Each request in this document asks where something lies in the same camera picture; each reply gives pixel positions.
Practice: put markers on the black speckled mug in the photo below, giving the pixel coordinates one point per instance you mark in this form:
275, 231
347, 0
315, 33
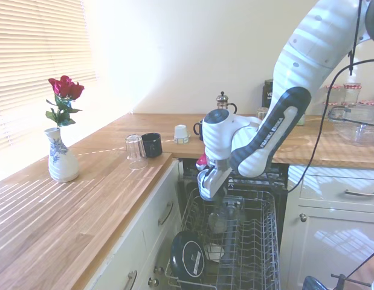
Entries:
152, 145

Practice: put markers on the small white ceramic cup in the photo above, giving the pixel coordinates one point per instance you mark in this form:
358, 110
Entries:
182, 133

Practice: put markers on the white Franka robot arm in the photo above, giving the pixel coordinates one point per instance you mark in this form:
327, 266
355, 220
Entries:
310, 45

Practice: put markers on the white blue patterned vase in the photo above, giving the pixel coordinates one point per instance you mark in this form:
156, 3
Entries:
61, 163

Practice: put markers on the clear plastic container with lid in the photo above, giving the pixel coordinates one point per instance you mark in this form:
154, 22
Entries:
362, 133

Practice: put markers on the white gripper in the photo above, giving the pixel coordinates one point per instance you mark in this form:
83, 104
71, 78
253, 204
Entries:
218, 181

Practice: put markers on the metal cabinet knob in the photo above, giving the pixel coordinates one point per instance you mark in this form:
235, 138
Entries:
303, 217
153, 281
158, 269

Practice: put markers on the jar with red checked lid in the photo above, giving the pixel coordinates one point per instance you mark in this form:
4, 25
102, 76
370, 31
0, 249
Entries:
353, 92
334, 93

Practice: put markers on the open dishwasher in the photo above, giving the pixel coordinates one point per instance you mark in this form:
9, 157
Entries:
280, 181

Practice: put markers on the red rose with leaves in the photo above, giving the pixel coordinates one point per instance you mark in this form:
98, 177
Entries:
66, 87

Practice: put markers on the black protein powder tub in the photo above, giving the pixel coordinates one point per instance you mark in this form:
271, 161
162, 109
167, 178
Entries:
268, 93

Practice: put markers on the navy blue mug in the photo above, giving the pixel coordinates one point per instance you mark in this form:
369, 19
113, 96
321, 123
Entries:
199, 130

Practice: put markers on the cream window blind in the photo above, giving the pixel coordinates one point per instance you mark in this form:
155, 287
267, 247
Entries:
38, 60

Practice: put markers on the dark blue triangular object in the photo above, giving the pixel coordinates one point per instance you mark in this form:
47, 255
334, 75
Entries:
314, 284

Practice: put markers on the white dish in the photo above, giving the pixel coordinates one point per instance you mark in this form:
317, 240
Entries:
214, 252

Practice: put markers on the black round plate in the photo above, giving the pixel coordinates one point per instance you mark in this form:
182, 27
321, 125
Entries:
186, 256

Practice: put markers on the glass French press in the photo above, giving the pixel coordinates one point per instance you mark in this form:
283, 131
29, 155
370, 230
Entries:
223, 104

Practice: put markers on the black tripod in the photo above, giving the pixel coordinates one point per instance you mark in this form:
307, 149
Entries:
340, 281

